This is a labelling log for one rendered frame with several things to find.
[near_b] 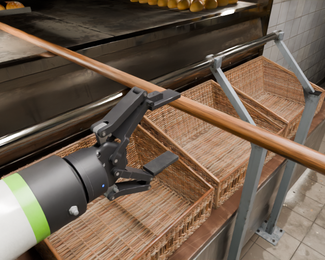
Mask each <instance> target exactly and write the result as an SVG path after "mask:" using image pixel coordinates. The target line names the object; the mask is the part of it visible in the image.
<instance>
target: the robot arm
mask: <svg viewBox="0 0 325 260"><path fill-rule="evenodd" d="M180 97H181V93H179V92H176V91H173V90H171V89H167V90H164V91H162V92H159V91H153V92H151V93H148V92H147V91H145V90H143V89H140V88H138V87H133V88H132V89H131V90H130V91H129V92H128V93H127V95H126V96H124V97H123V99H122V100H121V101H120V102H119V103H118V104H117V105H116V106H115V107H114V108H113V109H112V110H111V111H110V112H109V113H108V114H107V115H106V116H105V117H104V118H103V119H101V120H100V121H98V122H96V123H94V124H93V125H91V127H90V130H91V131H92V132H93V133H95V136H96V140H97V142H96V143H95V144H94V145H93V146H91V147H88V148H82V149H80V150H77V151H75V152H73V153H71V154H69V155H67V156H65V157H63V158H61V157H59V156H57V155H53V156H51V157H49V158H47V159H44V160H42V161H40V162H38V163H36V164H34V165H32V166H29V167H27V168H25V169H23V170H21V171H19V172H17V173H15V174H12V175H10V176H8V177H6V178H4V179H2V180H0V260H16V259H17V258H18V257H19V256H21V255H22V254H23V253H25V252H26V251H27V250H29V249H30V248H32V247H33V246H35V245H36V244H38V243H39V242H41V241H42V240H44V239H46V238H47V237H49V236H50V235H52V234H53V233H54V232H56V231H58V230H59V229H61V228H62V227H64V226H65V225H67V224H68V223H70V222H71V221H73V220H75V219H76V218H78V217H79V216H81V215H82V214H84V213H85V212H86V210H87V204H88V203H90V202H92V201H93V200H95V199H96V198H98V197H99V196H101V195H104V196H105V197H106V198H107V199H108V200H110V201H113V200H114V199H116V198H118V197H120V196H124V195H128V194H133V193H138V192H143V191H148V190H150V189H151V185H150V182H151V181H152V180H153V177H155V176H156V175H157V174H159V173H161V172H162V171H163V170H164V169H165V168H167V167H168V166H170V165H171V164H173V163H174V162H176V161H177V160H178V156H177V155H176V154H174V153H172V152H170V151H166V152H164V153H163V154H161V155H159V156H158V157H157V158H155V159H153V160H152V161H150V162H148V163H147V164H145V165H144V166H143V169H144V170H145V171H144V170H143V169H142V170H141V169H137V168H132V167H128V166H126V165H127V164H128V161H127V158H126V155H127V149H126V147H127V145H128V144H129V138H130V136H131V135H132V133H133V132H134V130H135V128H136V127H137V125H138V124H139V122H140V121H141V119H142V118H143V116H144V115H145V113H146V111H147V110H148V109H149V110H151V111H153V110H155V109H158V108H160V107H162V106H164V105H166V104H168V103H170V102H172V101H175V100H177V99H179V98H180ZM116 138H118V139H120V140H121V142H120V143H118V142H116V141H114V140H115V139H116ZM120 177H121V178H126V179H129V178H133V179H136V180H132V181H125V182H118V183H116V181H117V180H118V178H120Z"/></svg>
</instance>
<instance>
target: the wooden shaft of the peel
mask: <svg viewBox="0 0 325 260"><path fill-rule="evenodd" d="M0 29H1V30H3V31H6V32H8V33H10V34H12V35H14V36H16V37H19V38H21V39H23V40H25V41H28V42H30V43H32V44H34V45H36V46H39V47H41V48H43V49H45V50H47V51H50V52H52V53H54V54H56V55H58V56H61V57H63V58H65V59H67V60H69V61H72V62H74V63H76V64H78V65H80V66H83V67H85V68H87V69H89V70H91V71H94V72H96V73H99V74H101V75H103V76H105V77H107V78H110V79H112V80H114V81H116V82H118V83H121V84H123V85H125V86H127V87H129V88H133V87H138V88H140V89H143V90H145V91H147V92H148V93H151V92H153V91H159V92H162V91H164V90H166V89H164V88H162V87H159V86H157V85H154V84H152V83H149V82H147V81H145V80H142V79H139V78H137V77H135V76H132V75H130V74H127V73H125V72H122V71H120V70H117V69H115V68H112V67H110V66H108V65H105V64H103V63H100V62H98V61H96V60H93V59H91V58H88V57H86V56H83V55H81V54H78V53H76V52H74V51H71V50H69V49H66V48H64V47H62V46H59V45H57V44H54V43H51V42H49V41H46V40H44V39H41V38H39V37H37V36H34V35H32V34H29V33H27V32H25V31H22V30H20V29H17V28H15V27H12V26H10V25H7V24H5V23H3V22H0ZM167 105H169V106H171V107H174V108H176V109H178V110H180V111H182V112H185V113H187V114H189V115H191V116H193V117H196V118H198V119H200V120H202V121H204V122H207V123H209V124H211V125H213V126H215V127H218V128H220V129H222V130H224V131H226V132H229V133H231V134H233V135H235V136H238V137H240V138H242V139H244V140H246V141H249V142H251V143H253V144H255V145H257V146H260V147H262V148H264V149H266V150H268V151H271V152H273V153H276V154H278V155H280V156H282V157H284V158H287V159H289V160H291V161H293V162H295V163H298V164H300V165H302V166H304V167H306V168H309V169H311V170H313V171H315V172H317V173H320V174H322V175H324V176H325V154H323V153H320V152H318V151H316V150H313V149H311V148H308V147H306V146H304V145H301V144H299V143H296V142H294V141H291V140H289V139H286V138H284V137H282V136H279V135H277V134H274V133H272V132H269V131H267V130H265V129H262V128H260V127H257V126H255V125H252V124H250V123H247V122H245V121H243V120H240V119H238V118H235V117H232V116H230V115H227V114H225V113H223V112H220V111H218V110H215V109H213V108H210V107H208V106H206V105H203V104H201V103H198V102H196V101H193V100H191V99H188V98H186V97H184V96H181V97H180V98H179V99H177V100H175V101H172V102H170V103H168V104H167Z"/></svg>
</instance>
